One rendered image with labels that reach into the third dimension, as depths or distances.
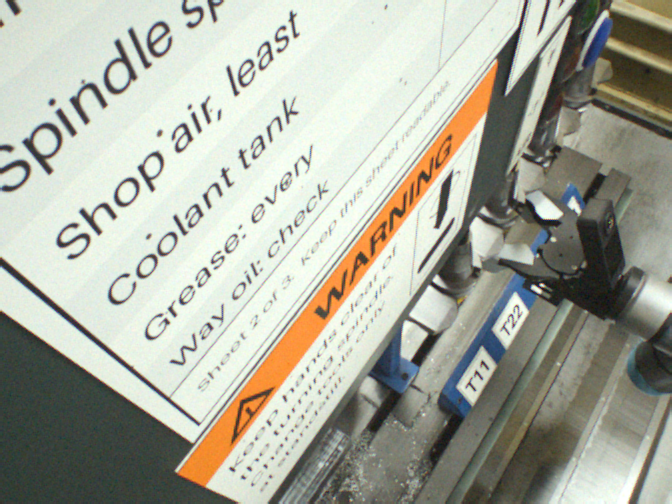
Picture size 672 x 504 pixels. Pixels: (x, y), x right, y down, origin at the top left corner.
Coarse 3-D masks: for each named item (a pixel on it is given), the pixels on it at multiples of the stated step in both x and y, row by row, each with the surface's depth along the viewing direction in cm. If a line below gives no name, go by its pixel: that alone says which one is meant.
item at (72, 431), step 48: (576, 0) 25; (480, 144) 23; (480, 192) 28; (0, 336) 7; (0, 384) 7; (48, 384) 8; (96, 384) 9; (240, 384) 14; (0, 432) 8; (48, 432) 9; (96, 432) 10; (144, 432) 11; (0, 480) 8; (48, 480) 9; (96, 480) 10; (144, 480) 12; (288, 480) 24
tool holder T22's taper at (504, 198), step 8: (504, 176) 65; (512, 176) 65; (504, 184) 66; (512, 184) 66; (496, 192) 67; (504, 192) 67; (512, 192) 67; (488, 200) 69; (496, 200) 68; (504, 200) 68; (512, 200) 68; (488, 208) 70; (496, 208) 69; (504, 208) 69; (512, 208) 69
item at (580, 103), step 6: (594, 84) 78; (594, 90) 78; (570, 96) 77; (588, 96) 77; (564, 102) 78; (570, 102) 77; (576, 102) 77; (582, 102) 77; (588, 102) 78; (576, 108) 79; (582, 108) 79
